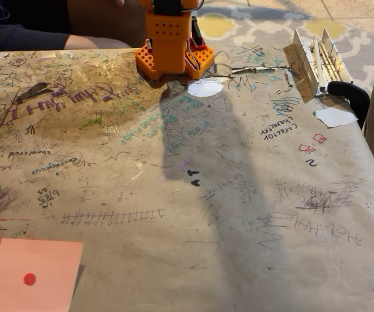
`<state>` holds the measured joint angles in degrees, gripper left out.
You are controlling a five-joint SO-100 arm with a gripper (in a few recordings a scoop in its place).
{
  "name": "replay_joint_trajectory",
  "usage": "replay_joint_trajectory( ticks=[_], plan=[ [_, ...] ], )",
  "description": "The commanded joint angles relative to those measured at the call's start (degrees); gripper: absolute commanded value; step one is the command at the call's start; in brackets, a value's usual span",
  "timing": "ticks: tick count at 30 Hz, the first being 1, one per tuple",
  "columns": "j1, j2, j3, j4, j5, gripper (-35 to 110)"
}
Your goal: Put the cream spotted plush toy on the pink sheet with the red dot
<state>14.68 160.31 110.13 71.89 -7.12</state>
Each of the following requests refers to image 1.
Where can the person hand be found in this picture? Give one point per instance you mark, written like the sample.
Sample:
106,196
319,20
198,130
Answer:
119,2

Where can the orange SO-100 robot arm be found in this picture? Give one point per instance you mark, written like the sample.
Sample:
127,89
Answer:
167,42

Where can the person forearm dark sleeve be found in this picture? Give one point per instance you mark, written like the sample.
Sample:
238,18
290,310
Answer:
18,35

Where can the white round sticker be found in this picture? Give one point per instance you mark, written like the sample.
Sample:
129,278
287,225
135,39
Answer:
204,88

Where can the grey yellow patterned rug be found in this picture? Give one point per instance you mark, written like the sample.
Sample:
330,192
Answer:
265,22

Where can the scribbled brown paper table cover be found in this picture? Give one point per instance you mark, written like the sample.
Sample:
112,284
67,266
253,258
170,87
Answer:
187,195

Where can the white paper scrap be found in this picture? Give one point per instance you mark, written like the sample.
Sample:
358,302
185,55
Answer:
334,116

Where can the black table clamp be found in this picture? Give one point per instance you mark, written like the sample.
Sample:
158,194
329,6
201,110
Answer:
357,97

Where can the pink paper sheet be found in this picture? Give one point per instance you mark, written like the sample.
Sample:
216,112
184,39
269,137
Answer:
31,273

